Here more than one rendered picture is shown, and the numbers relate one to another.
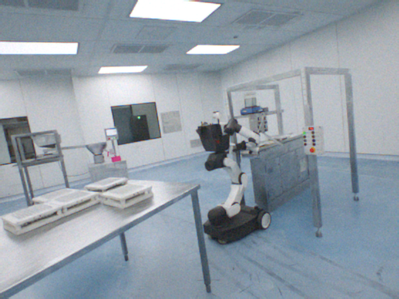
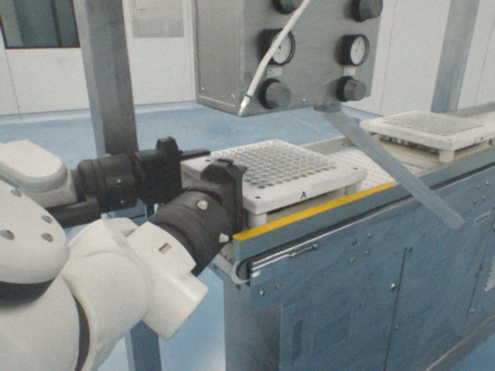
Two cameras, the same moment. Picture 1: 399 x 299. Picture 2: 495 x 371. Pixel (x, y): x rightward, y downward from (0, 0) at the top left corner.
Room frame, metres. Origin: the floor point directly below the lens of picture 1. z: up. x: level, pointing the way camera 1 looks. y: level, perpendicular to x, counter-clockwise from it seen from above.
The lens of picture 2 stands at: (2.32, -0.74, 1.16)
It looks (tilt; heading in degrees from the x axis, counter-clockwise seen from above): 23 degrees down; 3
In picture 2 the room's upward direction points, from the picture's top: straight up
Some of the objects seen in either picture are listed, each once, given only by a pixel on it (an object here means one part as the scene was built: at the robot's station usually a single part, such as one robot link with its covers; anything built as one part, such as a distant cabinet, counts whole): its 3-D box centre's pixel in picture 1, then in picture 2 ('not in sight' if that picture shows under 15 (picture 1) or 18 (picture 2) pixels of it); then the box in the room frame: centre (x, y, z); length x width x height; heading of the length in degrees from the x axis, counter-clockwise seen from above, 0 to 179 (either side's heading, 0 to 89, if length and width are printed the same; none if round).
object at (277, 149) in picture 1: (278, 145); (420, 174); (3.31, -1.14, 0.79); 1.30 x 0.29 x 0.10; 129
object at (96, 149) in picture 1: (101, 152); not in sight; (4.48, 1.80, 0.95); 0.49 x 0.36 x 0.37; 118
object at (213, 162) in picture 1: (216, 160); not in sight; (2.54, -0.19, 0.86); 0.28 x 0.13 x 0.18; 129
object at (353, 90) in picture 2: not in sight; (353, 86); (2.84, -0.85, 1.08); 0.03 x 0.03 x 0.04; 39
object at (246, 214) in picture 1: (231, 215); not in sight; (2.61, -0.27, 0.19); 0.64 x 0.52 x 0.33; 129
